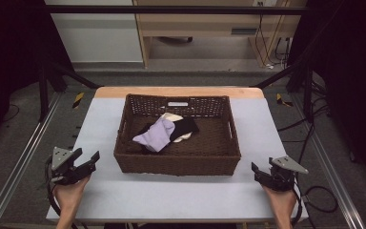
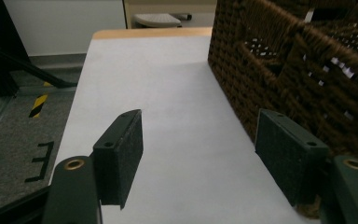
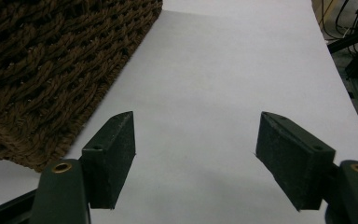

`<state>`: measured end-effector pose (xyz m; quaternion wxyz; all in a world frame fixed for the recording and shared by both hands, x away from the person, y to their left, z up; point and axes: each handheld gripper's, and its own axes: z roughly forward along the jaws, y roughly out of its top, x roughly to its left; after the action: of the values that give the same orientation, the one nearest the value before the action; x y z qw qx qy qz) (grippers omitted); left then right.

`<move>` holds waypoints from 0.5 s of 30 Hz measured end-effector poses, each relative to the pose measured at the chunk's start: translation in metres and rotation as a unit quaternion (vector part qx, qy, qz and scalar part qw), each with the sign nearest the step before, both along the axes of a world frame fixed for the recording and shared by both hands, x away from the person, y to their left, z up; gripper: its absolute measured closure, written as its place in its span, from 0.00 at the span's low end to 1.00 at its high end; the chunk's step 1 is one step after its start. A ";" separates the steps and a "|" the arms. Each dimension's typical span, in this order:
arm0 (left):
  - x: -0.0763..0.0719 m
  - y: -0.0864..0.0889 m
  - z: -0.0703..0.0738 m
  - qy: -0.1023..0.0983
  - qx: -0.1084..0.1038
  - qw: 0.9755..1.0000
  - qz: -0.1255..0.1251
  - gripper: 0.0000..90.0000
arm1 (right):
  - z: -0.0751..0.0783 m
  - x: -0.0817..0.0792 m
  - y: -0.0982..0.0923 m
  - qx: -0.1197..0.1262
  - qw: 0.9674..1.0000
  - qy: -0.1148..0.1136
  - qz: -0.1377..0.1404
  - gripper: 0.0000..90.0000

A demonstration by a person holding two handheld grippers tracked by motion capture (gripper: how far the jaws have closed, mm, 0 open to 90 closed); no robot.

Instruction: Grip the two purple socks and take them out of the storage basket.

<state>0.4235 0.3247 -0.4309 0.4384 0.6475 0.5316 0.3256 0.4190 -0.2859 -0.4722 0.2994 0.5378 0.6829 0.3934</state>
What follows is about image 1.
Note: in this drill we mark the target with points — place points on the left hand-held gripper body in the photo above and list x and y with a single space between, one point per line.
60 159

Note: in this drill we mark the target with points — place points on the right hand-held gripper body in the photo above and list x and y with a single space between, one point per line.
284 173

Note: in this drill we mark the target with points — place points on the person's right hand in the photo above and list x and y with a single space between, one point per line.
279 198

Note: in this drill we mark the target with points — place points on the person's left hand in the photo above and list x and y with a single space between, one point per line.
70 192

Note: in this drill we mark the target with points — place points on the light grey table mat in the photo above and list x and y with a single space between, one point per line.
105 191

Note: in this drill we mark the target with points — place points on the yellow black floor tape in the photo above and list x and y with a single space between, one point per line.
282 99
78 99

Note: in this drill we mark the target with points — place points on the brown woven basket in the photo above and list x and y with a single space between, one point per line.
203 149

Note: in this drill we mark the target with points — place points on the lavender cloth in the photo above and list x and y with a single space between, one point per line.
157 135

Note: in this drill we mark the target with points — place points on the black cloth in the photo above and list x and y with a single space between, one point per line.
186 127

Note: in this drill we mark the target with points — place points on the cream cloth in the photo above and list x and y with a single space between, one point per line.
171 116

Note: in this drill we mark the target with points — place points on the white cabinet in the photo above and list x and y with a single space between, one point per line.
98 38

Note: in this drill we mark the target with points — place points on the black curtain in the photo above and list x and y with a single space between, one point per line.
6 47
352 63

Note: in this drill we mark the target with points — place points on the aluminium floor rail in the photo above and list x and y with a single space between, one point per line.
19 162
330 171

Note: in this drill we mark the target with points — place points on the black frame strut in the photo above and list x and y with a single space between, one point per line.
307 92
43 92

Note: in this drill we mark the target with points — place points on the black horizontal frame bar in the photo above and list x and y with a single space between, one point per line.
171 9

